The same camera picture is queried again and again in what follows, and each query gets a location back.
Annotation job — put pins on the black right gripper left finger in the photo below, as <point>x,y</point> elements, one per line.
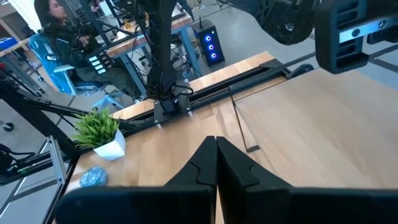
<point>140,205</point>

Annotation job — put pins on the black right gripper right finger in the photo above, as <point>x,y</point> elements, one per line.
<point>311,207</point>

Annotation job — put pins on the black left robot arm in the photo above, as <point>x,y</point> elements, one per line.
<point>161,46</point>

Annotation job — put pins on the green plant in white pot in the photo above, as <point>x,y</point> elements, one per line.
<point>110,149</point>

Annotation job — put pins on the wooden shelf with black legs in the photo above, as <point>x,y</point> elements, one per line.
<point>326,130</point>

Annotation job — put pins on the silver aluminium extrusion bar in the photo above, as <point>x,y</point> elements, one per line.
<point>57,161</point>

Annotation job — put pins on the black computer tower blue lights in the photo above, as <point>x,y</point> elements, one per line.
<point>208,46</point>

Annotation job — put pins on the blue chair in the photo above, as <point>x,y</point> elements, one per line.
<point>59,77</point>

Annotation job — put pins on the wooden workbench blue legs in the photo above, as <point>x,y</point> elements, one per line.
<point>124,48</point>

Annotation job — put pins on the person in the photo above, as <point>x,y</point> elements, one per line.
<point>68,46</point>

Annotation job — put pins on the black switch panel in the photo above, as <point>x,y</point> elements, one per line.
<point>99,63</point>

